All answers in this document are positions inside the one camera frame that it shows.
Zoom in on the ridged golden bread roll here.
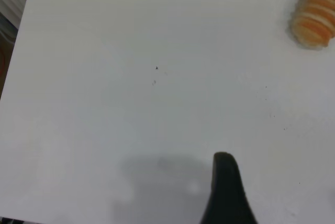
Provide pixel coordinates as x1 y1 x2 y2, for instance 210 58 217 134
288 0 335 51

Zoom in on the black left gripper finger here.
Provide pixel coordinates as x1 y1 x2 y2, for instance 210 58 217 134
200 152 259 224

